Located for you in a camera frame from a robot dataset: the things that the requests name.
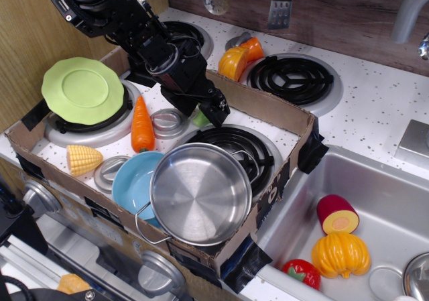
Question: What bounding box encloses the steel sink basin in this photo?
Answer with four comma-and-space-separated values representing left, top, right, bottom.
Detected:
243, 146, 428, 300

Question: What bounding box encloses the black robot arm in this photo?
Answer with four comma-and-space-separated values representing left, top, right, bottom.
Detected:
51, 0, 230, 127

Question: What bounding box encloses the cardboard fence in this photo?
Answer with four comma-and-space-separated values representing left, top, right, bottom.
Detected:
4, 42, 330, 294

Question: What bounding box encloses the front left black burner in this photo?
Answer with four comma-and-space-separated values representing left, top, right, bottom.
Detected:
44, 79, 141, 147

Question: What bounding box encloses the hanging metal spatula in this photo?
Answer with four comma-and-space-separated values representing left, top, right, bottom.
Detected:
267, 0, 293, 30

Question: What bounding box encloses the red yellow toy fruit half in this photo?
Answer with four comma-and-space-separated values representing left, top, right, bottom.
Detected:
316, 194, 359, 235

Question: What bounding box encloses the grey stove knob right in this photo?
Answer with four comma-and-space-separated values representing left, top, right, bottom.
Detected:
137, 250, 186, 300

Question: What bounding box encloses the orange toy at bottom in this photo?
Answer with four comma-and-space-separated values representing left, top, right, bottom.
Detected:
56, 274, 91, 294

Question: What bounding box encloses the back right black burner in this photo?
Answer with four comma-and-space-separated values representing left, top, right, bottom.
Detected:
239, 53, 343, 117

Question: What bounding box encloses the yellow toy corn cob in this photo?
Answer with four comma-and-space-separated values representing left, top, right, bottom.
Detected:
66, 145, 103, 176

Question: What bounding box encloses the light blue bowl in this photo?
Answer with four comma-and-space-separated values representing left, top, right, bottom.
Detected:
112, 152, 164, 215

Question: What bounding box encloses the front right black burner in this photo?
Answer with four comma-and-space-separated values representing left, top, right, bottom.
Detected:
176, 124, 283, 202

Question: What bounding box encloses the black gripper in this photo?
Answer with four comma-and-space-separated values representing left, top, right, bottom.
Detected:
149, 44, 231, 129

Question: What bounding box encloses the stainless steel pot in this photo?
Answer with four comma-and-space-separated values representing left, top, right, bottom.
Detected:
148, 143, 253, 247

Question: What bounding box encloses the steel lid in sink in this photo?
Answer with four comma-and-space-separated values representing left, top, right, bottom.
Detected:
402, 252, 428, 300

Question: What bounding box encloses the green toy broccoli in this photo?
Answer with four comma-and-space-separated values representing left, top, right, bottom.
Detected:
192, 104, 210, 128

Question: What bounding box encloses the orange toy carrot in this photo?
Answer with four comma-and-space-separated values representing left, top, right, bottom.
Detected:
131, 95, 156, 153

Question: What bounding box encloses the orange pumpkin half in sink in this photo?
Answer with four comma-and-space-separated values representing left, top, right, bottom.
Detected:
312, 233, 371, 279

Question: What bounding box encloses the grey stove knob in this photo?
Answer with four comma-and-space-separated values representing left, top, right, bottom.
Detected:
137, 250, 186, 300
23, 180, 62, 219

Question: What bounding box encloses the red toy strawberry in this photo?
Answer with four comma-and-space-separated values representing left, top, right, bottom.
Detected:
282, 259, 321, 290

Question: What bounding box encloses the grey faucet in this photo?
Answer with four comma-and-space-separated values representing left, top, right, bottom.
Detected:
390, 0, 428, 44

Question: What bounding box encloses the green plastic plate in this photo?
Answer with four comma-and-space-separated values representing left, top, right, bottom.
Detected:
41, 57, 125, 125

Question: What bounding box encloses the orange pumpkin half on stove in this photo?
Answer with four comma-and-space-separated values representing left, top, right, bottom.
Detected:
218, 46, 249, 82

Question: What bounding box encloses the orange toy pepper piece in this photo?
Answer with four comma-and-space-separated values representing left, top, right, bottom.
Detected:
240, 37, 264, 62

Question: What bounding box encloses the grey stove knob left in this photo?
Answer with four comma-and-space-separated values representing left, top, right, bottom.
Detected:
23, 180, 62, 219

